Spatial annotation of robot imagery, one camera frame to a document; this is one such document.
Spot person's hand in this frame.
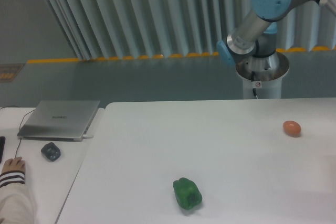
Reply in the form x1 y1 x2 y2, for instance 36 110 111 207
1 157 26 174

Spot brown egg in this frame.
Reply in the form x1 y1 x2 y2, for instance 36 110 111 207
282 120 301 136

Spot white striped sleeve forearm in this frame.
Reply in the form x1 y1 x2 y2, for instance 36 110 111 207
1 170 35 223

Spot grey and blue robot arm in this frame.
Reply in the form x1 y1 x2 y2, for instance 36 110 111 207
217 0 335 65

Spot green bell pepper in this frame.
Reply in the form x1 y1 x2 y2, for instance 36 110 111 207
173 177 203 210

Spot black phone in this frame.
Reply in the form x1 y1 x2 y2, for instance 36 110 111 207
0 136 6 163

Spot dark grey small tray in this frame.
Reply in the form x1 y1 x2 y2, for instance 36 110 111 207
41 142 61 162

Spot silver closed laptop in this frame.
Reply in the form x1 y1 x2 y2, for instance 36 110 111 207
17 100 100 142

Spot black mouse cable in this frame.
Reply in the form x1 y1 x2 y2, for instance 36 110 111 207
0 105 37 157

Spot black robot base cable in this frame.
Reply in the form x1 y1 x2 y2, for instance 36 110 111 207
250 70 259 100

